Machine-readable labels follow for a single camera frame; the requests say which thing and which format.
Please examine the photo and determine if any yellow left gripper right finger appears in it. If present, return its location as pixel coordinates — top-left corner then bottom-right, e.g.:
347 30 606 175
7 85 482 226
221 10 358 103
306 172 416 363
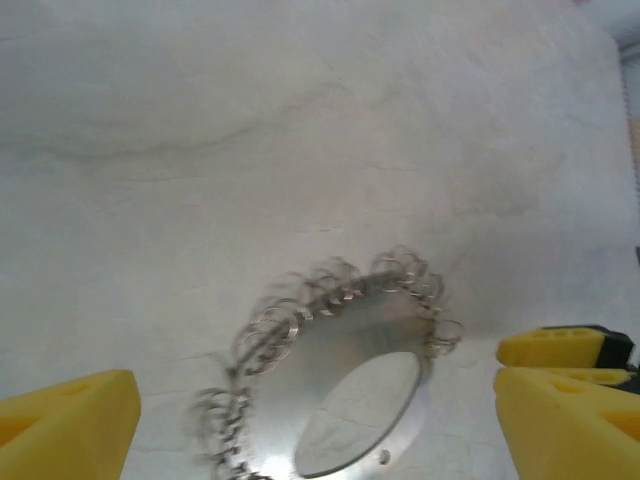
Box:
493 367 640 480

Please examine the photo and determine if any small silver split keyring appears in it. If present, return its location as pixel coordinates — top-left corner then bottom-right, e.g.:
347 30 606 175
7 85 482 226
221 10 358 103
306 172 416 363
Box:
319 257 369 316
372 246 431 297
269 297 316 346
426 318 465 355

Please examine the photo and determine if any perforated silver metal ring disc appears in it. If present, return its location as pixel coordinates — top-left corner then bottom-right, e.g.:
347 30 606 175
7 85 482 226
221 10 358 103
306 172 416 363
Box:
247 272 444 480

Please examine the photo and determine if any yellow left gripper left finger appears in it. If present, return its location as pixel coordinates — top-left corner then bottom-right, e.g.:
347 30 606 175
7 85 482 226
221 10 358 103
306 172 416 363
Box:
0 368 143 480

